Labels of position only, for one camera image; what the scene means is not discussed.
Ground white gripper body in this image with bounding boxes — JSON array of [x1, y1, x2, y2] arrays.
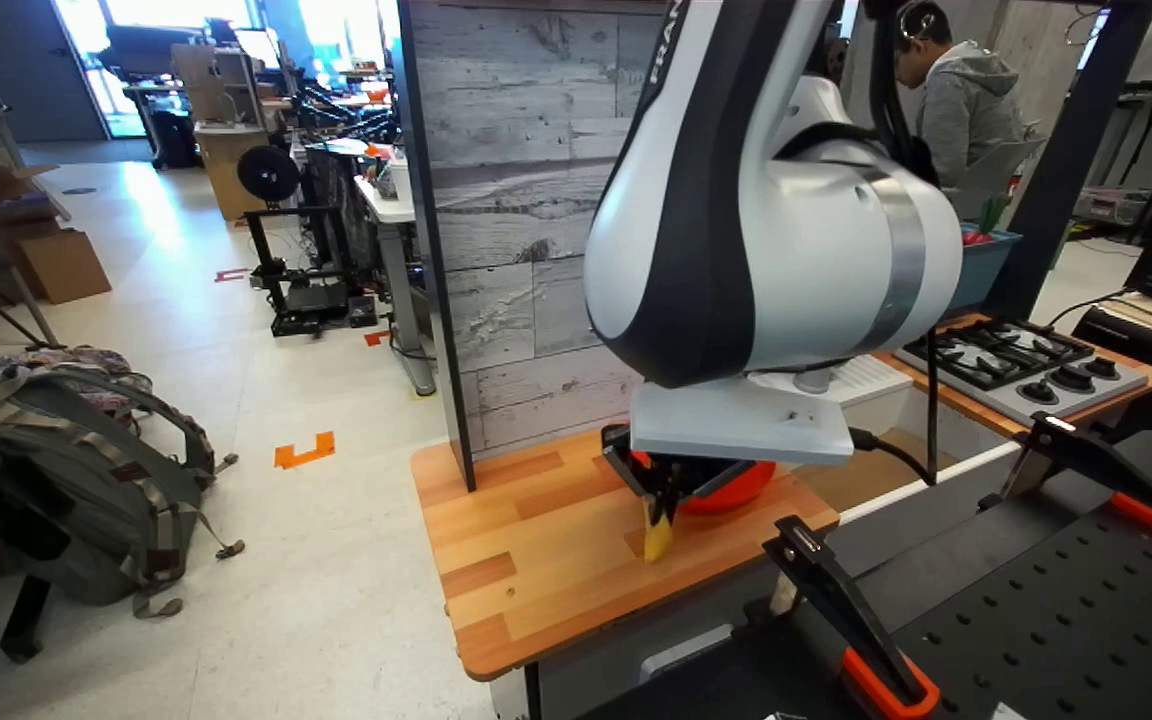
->
[[629, 351, 918, 468]]

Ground yellow toy carrot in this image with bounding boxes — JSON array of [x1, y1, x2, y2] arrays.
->
[[635, 508, 680, 569]]

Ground orange plastic plate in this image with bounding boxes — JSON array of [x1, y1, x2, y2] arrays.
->
[[629, 450, 785, 526]]

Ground wooden toy kitchen countertop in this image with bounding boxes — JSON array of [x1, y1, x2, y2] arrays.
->
[[409, 308, 1152, 685]]

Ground black clamp orange tips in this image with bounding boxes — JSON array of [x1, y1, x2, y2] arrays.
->
[[1000, 410, 1152, 546], [761, 512, 950, 720]]

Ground white toy sink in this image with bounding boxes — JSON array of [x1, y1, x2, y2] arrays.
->
[[791, 393, 1030, 533]]

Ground black toy stove burner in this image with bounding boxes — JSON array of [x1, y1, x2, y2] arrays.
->
[[902, 315, 1152, 411]]

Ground blue plastic bin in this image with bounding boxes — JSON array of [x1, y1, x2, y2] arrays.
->
[[954, 226, 1030, 322]]

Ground grey wood-print backdrop board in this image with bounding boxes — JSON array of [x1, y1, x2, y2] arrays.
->
[[409, 0, 688, 466]]

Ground orange floor tape marker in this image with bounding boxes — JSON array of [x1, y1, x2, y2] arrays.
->
[[269, 430, 342, 476]]

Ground grey work table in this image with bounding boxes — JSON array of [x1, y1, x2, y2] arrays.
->
[[351, 157, 442, 399]]

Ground black 3D printer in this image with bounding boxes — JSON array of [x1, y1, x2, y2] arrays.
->
[[233, 136, 380, 339]]

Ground person in grey hoodie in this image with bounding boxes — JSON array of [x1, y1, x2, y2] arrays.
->
[[887, 0, 1049, 232]]

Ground black perforated table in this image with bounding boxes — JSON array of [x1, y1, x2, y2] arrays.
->
[[574, 423, 1152, 720]]

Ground black metal pillar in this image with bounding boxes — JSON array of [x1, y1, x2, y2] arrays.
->
[[983, 0, 1152, 326]]

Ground tan storage cabinet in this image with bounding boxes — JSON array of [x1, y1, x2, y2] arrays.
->
[[171, 44, 278, 226]]

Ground grey backpack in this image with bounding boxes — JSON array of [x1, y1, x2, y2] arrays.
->
[[0, 339, 250, 622]]

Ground brown cardboard box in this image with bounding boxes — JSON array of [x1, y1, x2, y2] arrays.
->
[[4, 222, 117, 308]]

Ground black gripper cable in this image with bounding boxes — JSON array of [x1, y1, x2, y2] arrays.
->
[[844, 315, 945, 492]]

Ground black backdrop frame post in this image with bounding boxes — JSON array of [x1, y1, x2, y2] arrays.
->
[[397, 0, 482, 496]]

